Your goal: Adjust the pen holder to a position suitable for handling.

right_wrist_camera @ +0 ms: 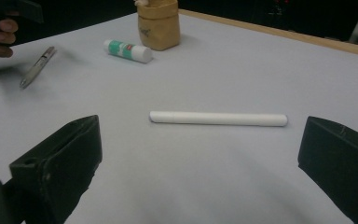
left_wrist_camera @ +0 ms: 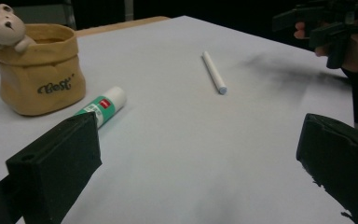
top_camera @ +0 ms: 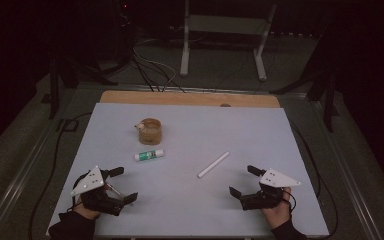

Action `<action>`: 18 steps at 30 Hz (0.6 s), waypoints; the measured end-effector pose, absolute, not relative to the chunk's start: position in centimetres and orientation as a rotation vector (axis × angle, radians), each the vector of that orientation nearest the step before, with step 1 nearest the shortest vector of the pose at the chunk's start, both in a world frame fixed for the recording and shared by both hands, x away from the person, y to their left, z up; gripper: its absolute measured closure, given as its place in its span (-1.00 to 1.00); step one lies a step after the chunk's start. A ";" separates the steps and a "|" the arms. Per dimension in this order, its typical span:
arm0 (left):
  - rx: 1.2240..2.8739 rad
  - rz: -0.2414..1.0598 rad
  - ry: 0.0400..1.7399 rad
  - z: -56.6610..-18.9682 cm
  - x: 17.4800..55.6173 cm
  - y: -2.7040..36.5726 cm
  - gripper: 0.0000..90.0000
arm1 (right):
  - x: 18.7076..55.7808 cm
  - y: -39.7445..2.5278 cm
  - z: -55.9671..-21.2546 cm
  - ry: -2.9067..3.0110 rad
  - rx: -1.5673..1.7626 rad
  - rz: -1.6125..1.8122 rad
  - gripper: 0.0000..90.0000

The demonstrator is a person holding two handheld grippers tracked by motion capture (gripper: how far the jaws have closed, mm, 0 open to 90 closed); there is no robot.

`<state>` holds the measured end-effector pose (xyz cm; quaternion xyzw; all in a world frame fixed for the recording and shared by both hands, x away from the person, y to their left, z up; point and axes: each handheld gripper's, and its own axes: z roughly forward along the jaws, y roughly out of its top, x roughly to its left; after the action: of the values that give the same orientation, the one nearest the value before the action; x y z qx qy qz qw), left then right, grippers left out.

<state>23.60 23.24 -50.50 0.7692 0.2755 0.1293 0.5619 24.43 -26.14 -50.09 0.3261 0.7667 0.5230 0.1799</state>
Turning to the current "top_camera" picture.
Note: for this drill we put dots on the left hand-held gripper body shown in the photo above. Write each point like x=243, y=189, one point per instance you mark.
x=90, y=181

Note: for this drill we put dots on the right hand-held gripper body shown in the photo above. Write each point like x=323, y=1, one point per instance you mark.
x=278, y=179

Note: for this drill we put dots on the green white glue stick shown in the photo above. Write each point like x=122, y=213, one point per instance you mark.
x=148, y=155

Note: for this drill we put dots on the white pen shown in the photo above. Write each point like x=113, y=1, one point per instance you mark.
x=213, y=164

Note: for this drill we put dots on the brown pen holder cup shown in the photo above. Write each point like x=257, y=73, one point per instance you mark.
x=150, y=136

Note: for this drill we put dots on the person's left hand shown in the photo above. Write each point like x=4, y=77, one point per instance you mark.
x=81, y=210

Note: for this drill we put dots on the person's right hand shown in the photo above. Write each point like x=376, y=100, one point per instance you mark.
x=278, y=215

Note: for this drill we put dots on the white table mat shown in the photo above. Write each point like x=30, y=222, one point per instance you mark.
x=186, y=206

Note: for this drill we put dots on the black stand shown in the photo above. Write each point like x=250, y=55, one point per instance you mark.
x=329, y=106
x=54, y=96

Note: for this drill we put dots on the wooden table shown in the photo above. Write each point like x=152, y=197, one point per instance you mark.
x=180, y=99

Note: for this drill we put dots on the white metal stand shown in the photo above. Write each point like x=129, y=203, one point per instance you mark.
x=184, y=50

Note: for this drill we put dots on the metal floor rail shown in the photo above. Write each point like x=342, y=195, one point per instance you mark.
x=16, y=186
x=355, y=186
x=130, y=87

